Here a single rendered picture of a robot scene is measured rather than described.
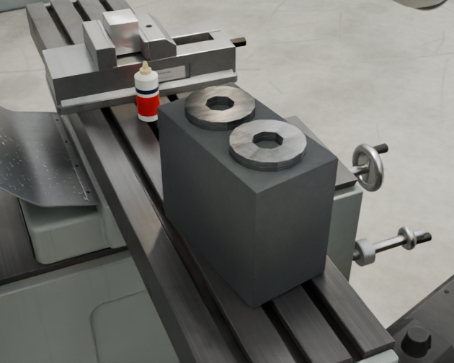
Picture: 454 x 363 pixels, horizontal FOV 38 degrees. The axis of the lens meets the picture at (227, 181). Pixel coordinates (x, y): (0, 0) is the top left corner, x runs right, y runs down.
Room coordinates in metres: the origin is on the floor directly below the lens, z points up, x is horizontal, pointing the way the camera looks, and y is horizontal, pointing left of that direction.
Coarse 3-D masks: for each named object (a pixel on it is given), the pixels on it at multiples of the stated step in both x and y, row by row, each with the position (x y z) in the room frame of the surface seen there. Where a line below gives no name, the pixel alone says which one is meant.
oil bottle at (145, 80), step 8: (144, 64) 1.01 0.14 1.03; (144, 72) 1.00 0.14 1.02; (152, 72) 1.02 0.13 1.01; (136, 80) 1.00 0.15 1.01; (144, 80) 1.00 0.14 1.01; (152, 80) 1.00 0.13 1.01; (136, 88) 1.00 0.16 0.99; (144, 88) 0.99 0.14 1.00; (152, 88) 1.00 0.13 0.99; (136, 96) 1.01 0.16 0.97; (144, 96) 1.00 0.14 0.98; (152, 96) 1.00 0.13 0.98; (144, 104) 0.99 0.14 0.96; (152, 104) 1.00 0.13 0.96; (144, 112) 1.00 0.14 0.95; (152, 112) 1.00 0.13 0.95; (144, 120) 1.00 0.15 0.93; (152, 120) 1.00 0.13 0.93
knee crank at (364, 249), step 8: (400, 232) 1.16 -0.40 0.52; (408, 232) 1.14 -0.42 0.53; (416, 232) 1.16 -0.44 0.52; (360, 240) 1.12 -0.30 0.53; (368, 240) 1.11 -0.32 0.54; (384, 240) 1.14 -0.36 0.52; (392, 240) 1.13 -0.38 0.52; (400, 240) 1.14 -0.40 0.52; (408, 240) 1.13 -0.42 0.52; (416, 240) 1.13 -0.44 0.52; (424, 240) 1.16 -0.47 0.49; (360, 248) 1.09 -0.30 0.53; (368, 248) 1.09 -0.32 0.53; (376, 248) 1.11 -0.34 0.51; (384, 248) 1.11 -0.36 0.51; (408, 248) 1.13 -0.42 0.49; (360, 256) 1.09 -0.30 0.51; (368, 256) 1.08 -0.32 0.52; (360, 264) 1.08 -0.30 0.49
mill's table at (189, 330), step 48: (96, 0) 1.54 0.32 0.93; (48, 48) 1.28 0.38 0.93; (96, 144) 0.93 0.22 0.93; (144, 144) 0.93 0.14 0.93; (144, 192) 0.80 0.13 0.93; (144, 240) 0.69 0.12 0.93; (192, 288) 0.60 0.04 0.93; (336, 288) 0.60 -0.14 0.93; (192, 336) 0.52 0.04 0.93; (240, 336) 0.52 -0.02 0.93; (288, 336) 0.54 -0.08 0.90; (336, 336) 0.52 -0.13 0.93; (384, 336) 0.52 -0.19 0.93
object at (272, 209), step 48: (192, 96) 0.74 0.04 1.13; (240, 96) 0.74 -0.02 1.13; (192, 144) 0.67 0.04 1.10; (240, 144) 0.63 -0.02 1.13; (288, 144) 0.63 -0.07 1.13; (192, 192) 0.67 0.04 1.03; (240, 192) 0.58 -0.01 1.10; (288, 192) 0.58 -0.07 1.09; (192, 240) 0.67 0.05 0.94; (240, 240) 0.58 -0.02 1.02; (288, 240) 0.59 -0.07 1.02; (240, 288) 0.58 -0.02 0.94; (288, 288) 0.59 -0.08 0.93
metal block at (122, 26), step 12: (108, 12) 1.15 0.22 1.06; (120, 12) 1.15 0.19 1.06; (132, 12) 1.15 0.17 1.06; (108, 24) 1.11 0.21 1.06; (120, 24) 1.11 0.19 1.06; (132, 24) 1.11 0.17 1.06; (120, 36) 1.10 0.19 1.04; (132, 36) 1.11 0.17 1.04; (120, 48) 1.10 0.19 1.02; (132, 48) 1.11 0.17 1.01
